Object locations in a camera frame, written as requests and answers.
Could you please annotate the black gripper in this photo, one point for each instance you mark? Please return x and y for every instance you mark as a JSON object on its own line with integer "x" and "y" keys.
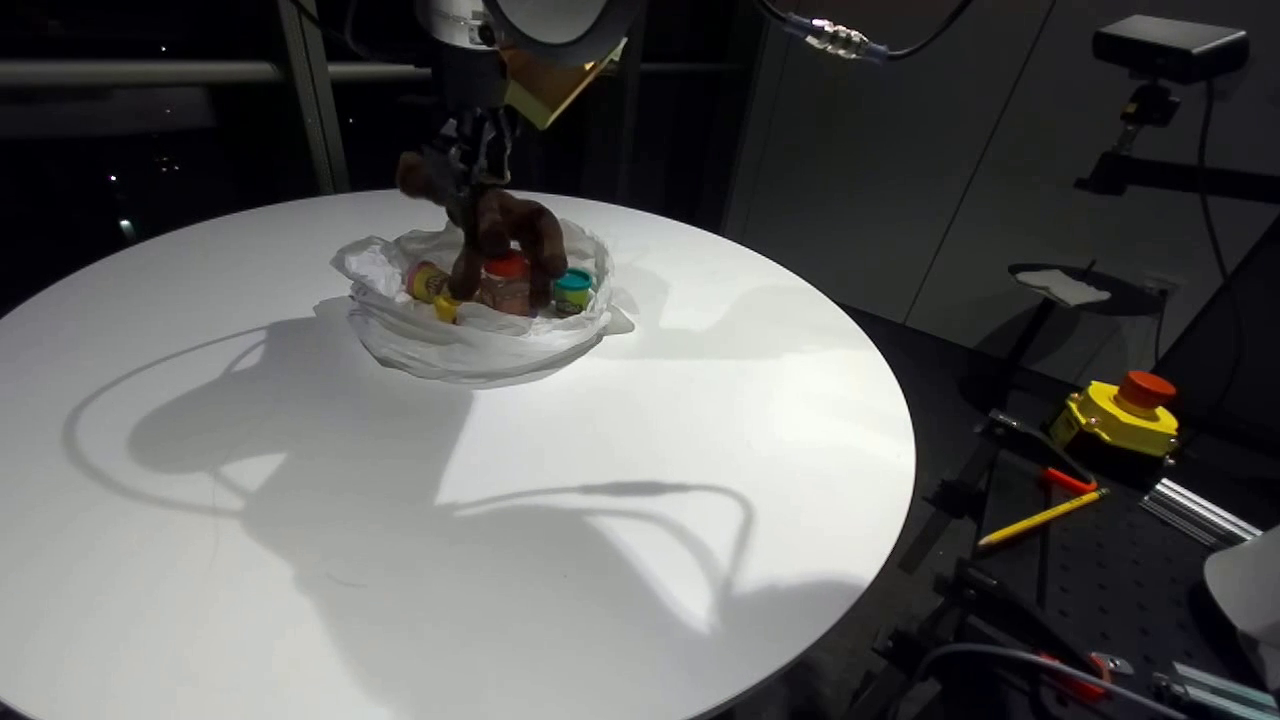
{"x": 483, "y": 143}

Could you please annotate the brown plush moose toy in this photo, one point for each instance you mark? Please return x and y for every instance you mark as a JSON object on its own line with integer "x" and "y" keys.
{"x": 502, "y": 227}

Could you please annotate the yellow dough can pink lid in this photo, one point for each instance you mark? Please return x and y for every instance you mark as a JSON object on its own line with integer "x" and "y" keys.
{"x": 424, "y": 280}

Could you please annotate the white plastic bag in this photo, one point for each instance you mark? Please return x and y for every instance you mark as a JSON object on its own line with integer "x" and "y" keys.
{"x": 465, "y": 341}

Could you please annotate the grey metal railing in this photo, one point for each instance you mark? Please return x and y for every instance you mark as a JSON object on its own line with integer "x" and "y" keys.
{"x": 161, "y": 71}

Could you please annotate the yellow pencil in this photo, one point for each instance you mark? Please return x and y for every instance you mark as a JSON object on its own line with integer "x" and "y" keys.
{"x": 1041, "y": 516}

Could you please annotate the yellow emergency stop button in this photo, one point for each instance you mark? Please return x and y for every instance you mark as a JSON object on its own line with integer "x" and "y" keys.
{"x": 1116, "y": 415}

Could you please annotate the white plastic object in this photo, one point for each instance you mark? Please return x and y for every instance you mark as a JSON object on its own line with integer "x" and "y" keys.
{"x": 1250, "y": 601}

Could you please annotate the grey window frame post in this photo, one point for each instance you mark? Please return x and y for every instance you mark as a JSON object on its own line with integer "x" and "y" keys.
{"x": 313, "y": 94}

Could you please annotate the black camera stand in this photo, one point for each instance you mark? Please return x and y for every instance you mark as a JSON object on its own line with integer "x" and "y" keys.
{"x": 1175, "y": 172}

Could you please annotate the black camera box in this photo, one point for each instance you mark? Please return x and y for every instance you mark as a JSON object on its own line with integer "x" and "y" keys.
{"x": 1169, "y": 42}

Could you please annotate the aluminium rail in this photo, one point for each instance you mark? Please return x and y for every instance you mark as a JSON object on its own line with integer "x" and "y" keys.
{"x": 1202, "y": 504}

